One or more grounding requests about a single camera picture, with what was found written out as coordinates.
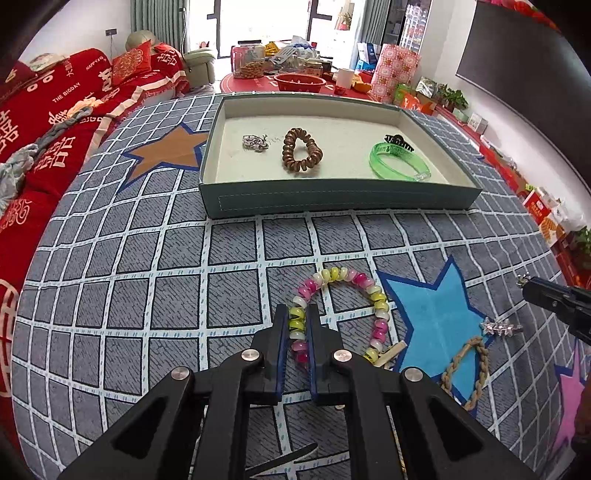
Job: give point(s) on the red plastic colander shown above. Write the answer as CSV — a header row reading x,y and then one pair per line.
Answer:
x,y
296,82

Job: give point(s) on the gold metal hair clip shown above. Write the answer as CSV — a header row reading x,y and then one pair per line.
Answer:
x,y
389,355

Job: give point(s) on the green translucent bangle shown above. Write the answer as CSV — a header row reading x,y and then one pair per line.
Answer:
x,y
393,162

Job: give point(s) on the silver heart pendant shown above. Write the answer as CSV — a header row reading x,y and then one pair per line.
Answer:
x,y
255,143

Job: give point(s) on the green curtain left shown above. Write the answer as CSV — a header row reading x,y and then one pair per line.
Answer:
x,y
166,19

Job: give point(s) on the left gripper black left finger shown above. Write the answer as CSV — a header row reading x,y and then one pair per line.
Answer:
x,y
193,425

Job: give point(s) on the grey blue blanket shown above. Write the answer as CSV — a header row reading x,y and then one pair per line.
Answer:
x,y
14,169

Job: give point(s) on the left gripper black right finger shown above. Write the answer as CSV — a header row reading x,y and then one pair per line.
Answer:
x,y
401,425

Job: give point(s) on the dark green jewelry tray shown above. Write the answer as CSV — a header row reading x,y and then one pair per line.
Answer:
x,y
235,182

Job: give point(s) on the beige green armchair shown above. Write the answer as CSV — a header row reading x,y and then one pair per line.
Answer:
x,y
198,64

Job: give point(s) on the red round coffee table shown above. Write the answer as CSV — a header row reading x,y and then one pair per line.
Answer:
x,y
267,84

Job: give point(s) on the pink floral wrapped box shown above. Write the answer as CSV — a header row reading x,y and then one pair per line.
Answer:
x,y
396,65

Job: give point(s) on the black television screen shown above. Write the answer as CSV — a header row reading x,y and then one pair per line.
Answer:
x,y
533,70

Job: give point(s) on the white mug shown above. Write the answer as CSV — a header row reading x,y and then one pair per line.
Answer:
x,y
344,78

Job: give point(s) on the clear snack jar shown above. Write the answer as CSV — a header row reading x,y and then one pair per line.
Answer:
x,y
247,60

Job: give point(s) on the red square cushion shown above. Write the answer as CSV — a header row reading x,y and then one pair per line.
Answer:
x,y
134,62

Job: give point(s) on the red sofa cover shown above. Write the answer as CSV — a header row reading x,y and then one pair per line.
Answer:
x,y
59,116

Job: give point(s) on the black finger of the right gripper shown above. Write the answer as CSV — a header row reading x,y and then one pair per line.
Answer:
x,y
571,304

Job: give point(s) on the green potted plant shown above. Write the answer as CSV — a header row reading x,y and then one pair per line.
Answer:
x,y
451,99

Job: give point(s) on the silver star hair clip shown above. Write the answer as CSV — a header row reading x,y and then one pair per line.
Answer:
x,y
500,328

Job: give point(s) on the grey checked star tablecloth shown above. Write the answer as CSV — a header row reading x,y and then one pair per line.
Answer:
x,y
131,279

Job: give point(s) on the black hair claw clip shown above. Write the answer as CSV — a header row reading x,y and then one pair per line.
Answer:
x,y
400,141

